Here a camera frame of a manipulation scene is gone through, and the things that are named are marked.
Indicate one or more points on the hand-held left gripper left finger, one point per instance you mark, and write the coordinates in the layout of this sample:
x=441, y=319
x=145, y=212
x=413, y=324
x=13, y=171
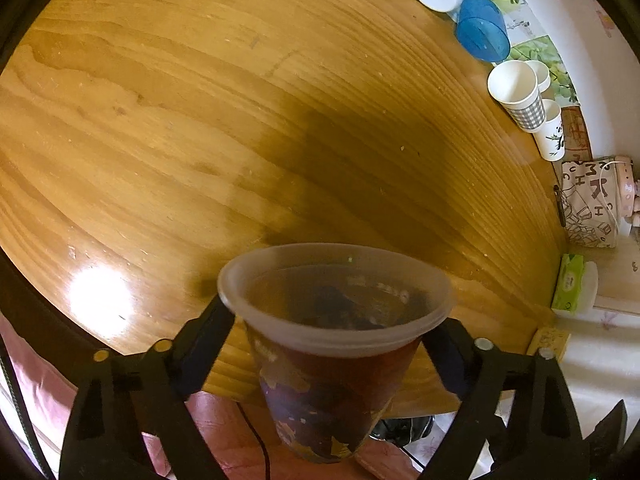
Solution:
x=200, y=347

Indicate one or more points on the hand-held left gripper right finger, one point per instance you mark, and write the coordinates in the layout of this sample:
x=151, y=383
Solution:
x=452, y=360

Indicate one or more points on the translucent patterned plastic cup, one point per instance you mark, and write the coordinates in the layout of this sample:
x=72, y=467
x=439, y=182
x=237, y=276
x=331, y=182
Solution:
x=330, y=340

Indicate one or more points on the white leaf-print paper cup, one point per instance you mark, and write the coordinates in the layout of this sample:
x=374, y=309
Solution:
x=550, y=135

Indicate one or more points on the grey checked paper cup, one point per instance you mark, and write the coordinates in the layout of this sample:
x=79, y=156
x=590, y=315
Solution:
x=517, y=92

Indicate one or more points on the small white cup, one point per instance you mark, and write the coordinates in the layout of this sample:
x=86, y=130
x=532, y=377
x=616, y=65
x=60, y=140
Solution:
x=541, y=74

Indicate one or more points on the blue plastic cup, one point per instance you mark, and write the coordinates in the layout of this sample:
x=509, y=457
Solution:
x=481, y=27

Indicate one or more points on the black object under table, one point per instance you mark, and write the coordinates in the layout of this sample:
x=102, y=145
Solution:
x=402, y=430

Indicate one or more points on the pink cloth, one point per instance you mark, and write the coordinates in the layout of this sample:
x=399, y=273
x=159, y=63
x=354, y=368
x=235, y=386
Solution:
x=220, y=435

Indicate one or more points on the yellow sponge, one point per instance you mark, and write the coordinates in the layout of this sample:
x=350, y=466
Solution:
x=550, y=342

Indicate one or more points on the green tissue pack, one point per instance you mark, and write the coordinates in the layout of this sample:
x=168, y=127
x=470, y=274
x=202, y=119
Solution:
x=572, y=285

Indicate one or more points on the black pen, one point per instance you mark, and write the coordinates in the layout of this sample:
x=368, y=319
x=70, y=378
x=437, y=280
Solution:
x=560, y=205

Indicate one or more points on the printed canvas bag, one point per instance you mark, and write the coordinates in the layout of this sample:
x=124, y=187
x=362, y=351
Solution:
x=590, y=205

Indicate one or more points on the grape-print table mat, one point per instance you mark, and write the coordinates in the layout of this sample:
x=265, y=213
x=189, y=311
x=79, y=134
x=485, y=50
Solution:
x=542, y=55

